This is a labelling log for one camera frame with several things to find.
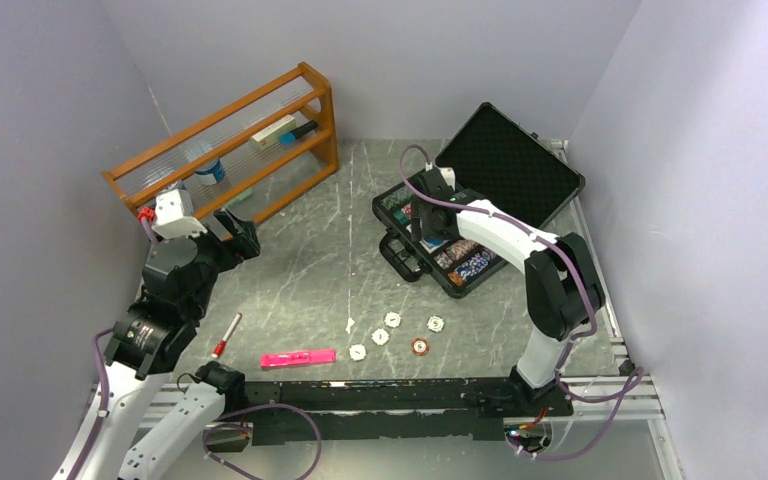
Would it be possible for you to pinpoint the black poker case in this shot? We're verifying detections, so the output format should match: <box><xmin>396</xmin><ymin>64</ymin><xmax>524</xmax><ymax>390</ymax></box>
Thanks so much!
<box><xmin>371</xmin><ymin>102</ymin><xmax>585</xmax><ymax>299</ymax></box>

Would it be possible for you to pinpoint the white poker chip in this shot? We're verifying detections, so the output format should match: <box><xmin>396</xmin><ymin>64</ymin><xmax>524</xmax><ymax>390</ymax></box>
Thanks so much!
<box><xmin>370</xmin><ymin>328</ymin><xmax>390</xmax><ymax>346</ymax></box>
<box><xmin>426</xmin><ymin>316</ymin><xmax>445</xmax><ymax>333</ymax></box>
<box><xmin>384</xmin><ymin>312</ymin><xmax>402</xmax><ymax>328</ymax></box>
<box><xmin>348</xmin><ymin>344</ymin><xmax>367</xmax><ymax>362</ymax></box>

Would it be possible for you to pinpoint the red brown poker chip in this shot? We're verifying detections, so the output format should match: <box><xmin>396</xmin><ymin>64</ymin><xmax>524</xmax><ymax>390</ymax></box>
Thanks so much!
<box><xmin>411</xmin><ymin>338</ymin><xmax>430</xmax><ymax>356</ymax></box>

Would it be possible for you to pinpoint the blue card deck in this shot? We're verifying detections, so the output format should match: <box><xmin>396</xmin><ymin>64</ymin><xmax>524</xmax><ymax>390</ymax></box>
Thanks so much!
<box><xmin>419</xmin><ymin>239</ymin><xmax>447</xmax><ymax>253</ymax></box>

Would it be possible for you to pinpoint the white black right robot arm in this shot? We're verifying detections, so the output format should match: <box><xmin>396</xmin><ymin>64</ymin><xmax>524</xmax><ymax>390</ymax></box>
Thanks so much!
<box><xmin>403</xmin><ymin>167</ymin><xmax>606</xmax><ymax>415</ymax></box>

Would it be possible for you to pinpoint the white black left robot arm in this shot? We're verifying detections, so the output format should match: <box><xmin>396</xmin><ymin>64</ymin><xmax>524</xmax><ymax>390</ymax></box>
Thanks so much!
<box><xmin>54</xmin><ymin>208</ymin><xmax>260</xmax><ymax>479</ymax></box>

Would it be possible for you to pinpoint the red blue chip row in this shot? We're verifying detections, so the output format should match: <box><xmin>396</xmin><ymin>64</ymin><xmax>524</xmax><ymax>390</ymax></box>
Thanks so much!
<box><xmin>393</xmin><ymin>203</ymin><xmax>412</xmax><ymax>225</ymax></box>

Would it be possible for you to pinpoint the green blue chip row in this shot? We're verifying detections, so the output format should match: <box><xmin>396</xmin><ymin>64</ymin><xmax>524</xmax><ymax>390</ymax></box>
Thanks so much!
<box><xmin>381</xmin><ymin>186</ymin><xmax>412</xmax><ymax>209</ymax></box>

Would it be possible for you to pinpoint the brown green chip row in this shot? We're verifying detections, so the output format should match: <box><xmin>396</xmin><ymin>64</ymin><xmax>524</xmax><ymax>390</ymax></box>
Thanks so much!
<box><xmin>435</xmin><ymin>240</ymin><xmax>477</xmax><ymax>269</ymax></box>

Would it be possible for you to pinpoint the blue purple chip row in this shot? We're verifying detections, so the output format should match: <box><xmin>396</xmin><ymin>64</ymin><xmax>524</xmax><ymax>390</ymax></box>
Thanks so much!
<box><xmin>448</xmin><ymin>250</ymin><xmax>496</xmax><ymax>286</ymax></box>

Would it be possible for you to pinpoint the blue jar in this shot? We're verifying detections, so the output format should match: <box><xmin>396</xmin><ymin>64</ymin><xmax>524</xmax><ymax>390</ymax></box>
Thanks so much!
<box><xmin>194</xmin><ymin>157</ymin><xmax>226</xmax><ymax>186</ymax></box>

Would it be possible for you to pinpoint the red white marker pen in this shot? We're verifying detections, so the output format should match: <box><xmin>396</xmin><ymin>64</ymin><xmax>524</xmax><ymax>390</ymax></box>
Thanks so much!
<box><xmin>211</xmin><ymin>312</ymin><xmax>242</xmax><ymax>360</ymax></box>

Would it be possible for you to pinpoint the orange wooden shelf rack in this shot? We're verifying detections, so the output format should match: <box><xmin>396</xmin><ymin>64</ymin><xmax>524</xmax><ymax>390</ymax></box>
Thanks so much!
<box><xmin>101</xmin><ymin>62</ymin><xmax>339</xmax><ymax>237</ymax></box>

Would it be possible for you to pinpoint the white green box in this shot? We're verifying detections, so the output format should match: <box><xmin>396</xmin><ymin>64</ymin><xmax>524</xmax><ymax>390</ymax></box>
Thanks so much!
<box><xmin>249</xmin><ymin>115</ymin><xmax>297</xmax><ymax>150</ymax></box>

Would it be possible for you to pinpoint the black blue marker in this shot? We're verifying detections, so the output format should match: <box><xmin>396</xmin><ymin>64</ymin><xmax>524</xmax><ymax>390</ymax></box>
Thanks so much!
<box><xmin>278</xmin><ymin>120</ymin><xmax>319</xmax><ymax>145</ymax></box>

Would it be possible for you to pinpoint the pink highlighter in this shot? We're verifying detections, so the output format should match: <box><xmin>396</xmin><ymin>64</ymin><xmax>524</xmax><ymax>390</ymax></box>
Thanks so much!
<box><xmin>260</xmin><ymin>348</ymin><xmax>337</xmax><ymax>369</ymax></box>

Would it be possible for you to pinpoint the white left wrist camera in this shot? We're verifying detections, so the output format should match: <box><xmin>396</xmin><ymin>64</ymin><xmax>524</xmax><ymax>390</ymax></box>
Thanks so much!
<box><xmin>137</xmin><ymin>188</ymin><xmax>208</xmax><ymax>244</ymax></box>

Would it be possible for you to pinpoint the black base frame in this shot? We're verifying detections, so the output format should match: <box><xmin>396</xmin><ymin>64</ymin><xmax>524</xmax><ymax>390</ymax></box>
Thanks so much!
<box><xmin>190</xmin><ymin>361</ymin><xmax>573</xmax><ymax>446</ymax></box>

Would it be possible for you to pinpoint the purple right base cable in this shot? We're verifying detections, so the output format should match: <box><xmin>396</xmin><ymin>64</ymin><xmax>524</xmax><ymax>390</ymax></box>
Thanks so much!
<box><xmin>506</xmin><ymin>364</ymin><xmax>644</xmax><ymax>464</ymax></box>

